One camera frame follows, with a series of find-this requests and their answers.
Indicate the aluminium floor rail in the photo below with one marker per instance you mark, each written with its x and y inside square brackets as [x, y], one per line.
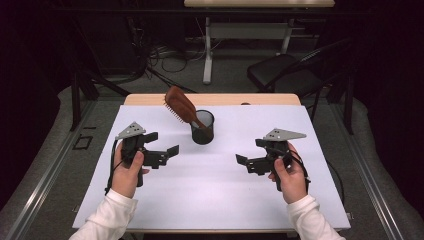
[47, 180]
[370, 180]

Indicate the black mesh pen holder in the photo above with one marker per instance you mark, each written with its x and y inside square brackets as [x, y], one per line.
[202, 136]

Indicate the black folding chair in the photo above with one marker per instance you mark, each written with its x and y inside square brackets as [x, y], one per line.
[276, 71]

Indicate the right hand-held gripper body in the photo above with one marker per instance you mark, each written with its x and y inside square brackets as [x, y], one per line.
[283, 134]

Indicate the white table mat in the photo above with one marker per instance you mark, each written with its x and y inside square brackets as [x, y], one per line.
[206, 200]

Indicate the brown wooden hairbrush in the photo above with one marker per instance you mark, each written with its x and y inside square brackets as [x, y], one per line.
[180, 104]

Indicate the black horizontal metal bar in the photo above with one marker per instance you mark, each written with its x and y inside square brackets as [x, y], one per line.
[133, 11]

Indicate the person's left hand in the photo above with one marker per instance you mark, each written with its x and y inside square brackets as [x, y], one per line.
[125, 180]

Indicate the black metal stand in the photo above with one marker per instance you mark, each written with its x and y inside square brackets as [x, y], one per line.
[76, 100]
[349, 106]

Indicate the white-legged desk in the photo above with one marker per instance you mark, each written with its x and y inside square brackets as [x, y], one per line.
[246, 30]

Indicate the light wooden table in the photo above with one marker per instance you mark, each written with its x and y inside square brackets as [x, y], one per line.
[233, 99]

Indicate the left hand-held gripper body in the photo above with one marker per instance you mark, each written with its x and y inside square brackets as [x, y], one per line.
[131, 130]

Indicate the person's right hand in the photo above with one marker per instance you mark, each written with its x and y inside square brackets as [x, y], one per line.
[295, 183]

